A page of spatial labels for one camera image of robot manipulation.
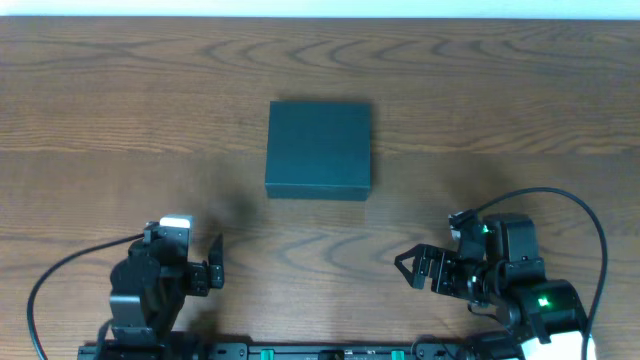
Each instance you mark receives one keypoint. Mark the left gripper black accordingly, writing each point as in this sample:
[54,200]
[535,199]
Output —
[204,276]

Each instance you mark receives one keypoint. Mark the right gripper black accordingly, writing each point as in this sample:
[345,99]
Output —
[435,270]

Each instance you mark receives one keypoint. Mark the dark green box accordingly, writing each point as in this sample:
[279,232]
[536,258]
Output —
[319,150]

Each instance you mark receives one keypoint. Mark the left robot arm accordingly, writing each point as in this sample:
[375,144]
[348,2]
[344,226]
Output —
[149,289]

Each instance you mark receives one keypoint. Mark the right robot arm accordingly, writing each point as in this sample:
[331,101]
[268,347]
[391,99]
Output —
[497,263]

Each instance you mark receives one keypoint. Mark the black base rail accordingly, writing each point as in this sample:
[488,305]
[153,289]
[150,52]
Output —
[241,351]

